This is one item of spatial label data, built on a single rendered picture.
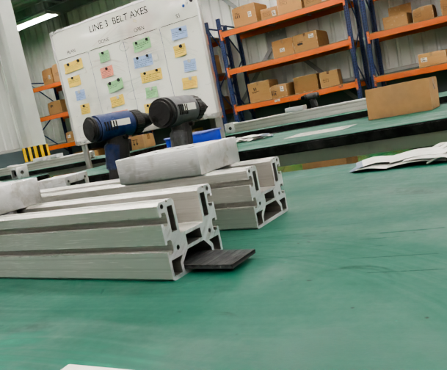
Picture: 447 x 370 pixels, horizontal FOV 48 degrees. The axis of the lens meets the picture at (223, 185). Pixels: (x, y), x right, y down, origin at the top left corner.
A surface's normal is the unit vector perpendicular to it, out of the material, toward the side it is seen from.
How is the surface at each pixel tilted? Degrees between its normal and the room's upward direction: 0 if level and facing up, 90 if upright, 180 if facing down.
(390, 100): 89
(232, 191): 90
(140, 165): 90
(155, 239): 90
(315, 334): 0
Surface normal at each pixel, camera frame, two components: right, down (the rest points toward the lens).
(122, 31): -0.46, 0.21
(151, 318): -0.20, -0.97
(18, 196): 0.83, -0.09
